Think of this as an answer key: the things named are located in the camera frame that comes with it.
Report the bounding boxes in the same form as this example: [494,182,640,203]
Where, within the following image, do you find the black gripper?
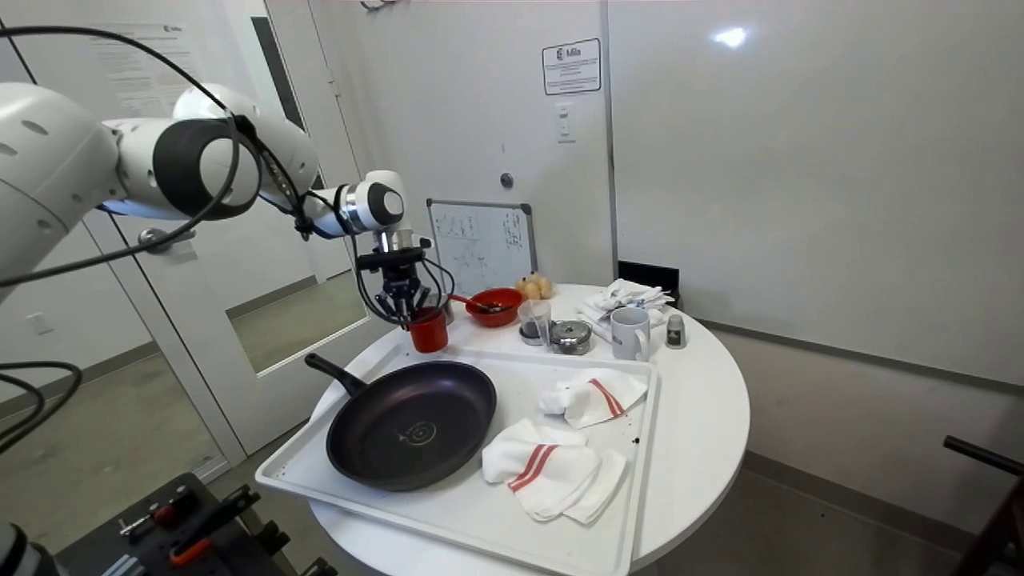
[364,228,432,324]

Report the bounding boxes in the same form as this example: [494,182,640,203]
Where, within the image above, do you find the orange cup with handle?
[405,304,454,356]

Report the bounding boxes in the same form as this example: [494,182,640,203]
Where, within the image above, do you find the white plastic tray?
[252,347,661,576]

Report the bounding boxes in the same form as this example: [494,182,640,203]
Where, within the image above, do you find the red bowl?
[444,285,528,328]

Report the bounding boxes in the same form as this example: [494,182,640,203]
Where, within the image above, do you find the small framed whiteboard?
[422,194,542,304]

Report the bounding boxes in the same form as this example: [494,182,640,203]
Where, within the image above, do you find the black frying pan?
[301,347,504,496]

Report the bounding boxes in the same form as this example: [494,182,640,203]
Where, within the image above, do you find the glass jar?
[516,296,556,347]

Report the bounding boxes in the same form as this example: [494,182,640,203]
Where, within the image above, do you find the yellow crumpled object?
[517,267,560,304]

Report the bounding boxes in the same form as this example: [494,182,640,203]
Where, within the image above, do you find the small metal bowl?
[544,316,594,356]

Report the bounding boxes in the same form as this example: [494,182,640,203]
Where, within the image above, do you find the white door with glass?
[0,0,429,465]

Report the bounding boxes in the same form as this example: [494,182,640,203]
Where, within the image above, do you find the crumpled white cloth red stripes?
[536,368,654,430]

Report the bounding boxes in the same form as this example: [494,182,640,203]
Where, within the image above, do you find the flat white cloth red stripes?
[480,417,630,529]

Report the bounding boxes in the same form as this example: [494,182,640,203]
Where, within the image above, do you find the pile of white packets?
[579,274,680,324]

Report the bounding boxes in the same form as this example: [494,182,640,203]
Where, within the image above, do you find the white mug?
[605,304,666,363]

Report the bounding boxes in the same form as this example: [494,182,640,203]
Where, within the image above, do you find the black tool platform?
[49,470,329,576]

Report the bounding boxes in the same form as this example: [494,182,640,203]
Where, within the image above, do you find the silver door handle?
[139,225,201,259]

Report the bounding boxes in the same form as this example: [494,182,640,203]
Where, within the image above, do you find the black wall box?
[613,256,686,309]

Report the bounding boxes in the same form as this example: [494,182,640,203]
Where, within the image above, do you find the white wall sign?
[538,36,607,98]

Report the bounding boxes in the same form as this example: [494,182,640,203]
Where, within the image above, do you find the large wall whiteboard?
[605,0,1024,389]

